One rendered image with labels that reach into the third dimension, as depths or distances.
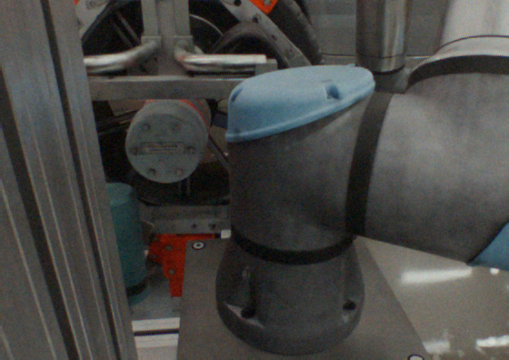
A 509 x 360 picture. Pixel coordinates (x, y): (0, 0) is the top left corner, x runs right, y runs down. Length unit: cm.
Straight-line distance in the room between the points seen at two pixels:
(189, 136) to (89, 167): 51
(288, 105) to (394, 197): 9
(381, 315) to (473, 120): 23
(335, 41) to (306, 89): 99
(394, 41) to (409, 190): 37
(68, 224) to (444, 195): 21
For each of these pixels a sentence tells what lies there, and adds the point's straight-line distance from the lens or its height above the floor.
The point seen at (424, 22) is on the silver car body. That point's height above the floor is 100.
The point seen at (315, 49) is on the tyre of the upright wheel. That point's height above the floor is 98.
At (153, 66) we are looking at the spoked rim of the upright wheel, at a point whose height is 94.
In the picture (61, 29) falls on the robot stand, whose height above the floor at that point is 110.
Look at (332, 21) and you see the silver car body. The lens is 127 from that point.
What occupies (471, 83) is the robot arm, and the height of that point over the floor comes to 106.
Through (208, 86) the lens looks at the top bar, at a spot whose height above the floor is 97.
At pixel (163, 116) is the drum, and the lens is 69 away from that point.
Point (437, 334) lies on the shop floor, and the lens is 164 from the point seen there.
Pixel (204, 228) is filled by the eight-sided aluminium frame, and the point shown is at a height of 59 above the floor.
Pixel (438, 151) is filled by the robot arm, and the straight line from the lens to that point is 28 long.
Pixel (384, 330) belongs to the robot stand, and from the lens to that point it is 43.
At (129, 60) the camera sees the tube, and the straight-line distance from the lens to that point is 67.
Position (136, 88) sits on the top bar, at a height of 97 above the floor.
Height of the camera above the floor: 112
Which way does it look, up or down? 25 degrees down
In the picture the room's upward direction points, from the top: straight up
